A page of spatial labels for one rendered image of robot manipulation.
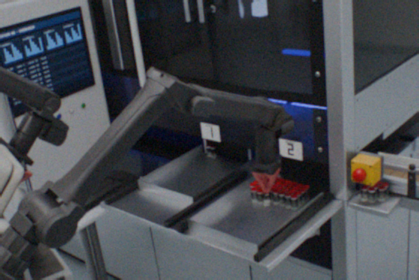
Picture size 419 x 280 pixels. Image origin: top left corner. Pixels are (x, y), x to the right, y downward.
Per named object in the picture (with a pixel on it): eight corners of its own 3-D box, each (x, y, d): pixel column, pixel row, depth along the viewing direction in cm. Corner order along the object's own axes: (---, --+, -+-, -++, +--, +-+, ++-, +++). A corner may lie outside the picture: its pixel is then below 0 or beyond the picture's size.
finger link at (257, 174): (282, 186, 169) (281, 158, 166) (274, 198, 163) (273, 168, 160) (261, 183, 172) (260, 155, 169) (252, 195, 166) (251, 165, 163)
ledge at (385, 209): (368, 189, 185) (368, 183, 185) (406, 198, 177) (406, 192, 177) (348, 207, 176) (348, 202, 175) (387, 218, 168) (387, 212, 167)
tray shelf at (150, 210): (193, 154, 227) (193, 150, 226) (354, 195, 183) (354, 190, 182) (100, 207, 194) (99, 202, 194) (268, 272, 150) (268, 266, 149)
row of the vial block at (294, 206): (253, 194, 187) (251, 182, 185) (299, 208, 175) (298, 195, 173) (248, 197, 185) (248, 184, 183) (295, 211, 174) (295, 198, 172)
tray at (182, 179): (202, 152, 223) (201, 144, 222) (256, 165, 207) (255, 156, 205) (138, 189, 200) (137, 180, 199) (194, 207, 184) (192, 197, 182)
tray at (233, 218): (256, 183, 194) (255, 174, 193) (323, 201, 177) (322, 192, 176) (188, 229, 171) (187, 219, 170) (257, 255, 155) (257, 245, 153)
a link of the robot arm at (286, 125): (253, 100, 157) (277, 114, 152) (279, 90, 165) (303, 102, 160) (247, 137, 164) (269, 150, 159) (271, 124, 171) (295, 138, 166)
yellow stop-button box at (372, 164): (361, 171, 176) (361, 150, 173) (383, 177, 171) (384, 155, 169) (350, 182, 171) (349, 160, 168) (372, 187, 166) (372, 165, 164)
